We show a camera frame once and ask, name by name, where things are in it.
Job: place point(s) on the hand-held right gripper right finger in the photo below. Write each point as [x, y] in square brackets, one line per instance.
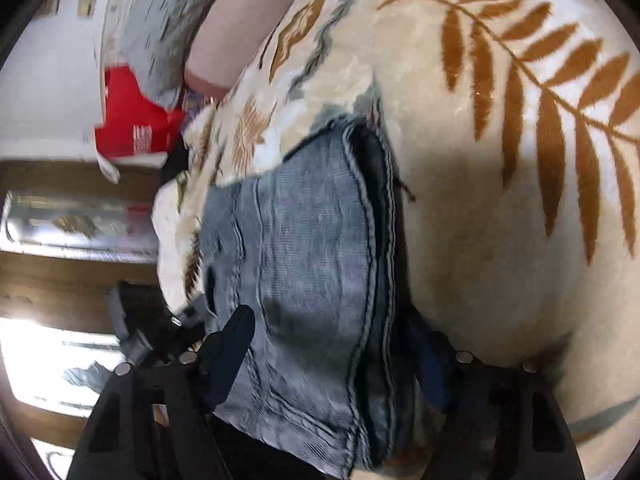
[430, 365]

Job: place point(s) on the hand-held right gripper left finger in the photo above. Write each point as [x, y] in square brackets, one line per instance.
[230, 355]

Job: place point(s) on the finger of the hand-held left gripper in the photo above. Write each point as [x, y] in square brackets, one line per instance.
[195, 319]

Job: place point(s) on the grey denim pants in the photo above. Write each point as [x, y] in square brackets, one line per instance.
[310, 260]

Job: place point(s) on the beige leaf-print blanket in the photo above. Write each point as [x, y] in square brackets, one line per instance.
[475, 210]

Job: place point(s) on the red box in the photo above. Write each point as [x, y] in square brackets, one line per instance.
[125, 120]

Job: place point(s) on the pink cloth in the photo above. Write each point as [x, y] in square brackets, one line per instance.
[240, 25]

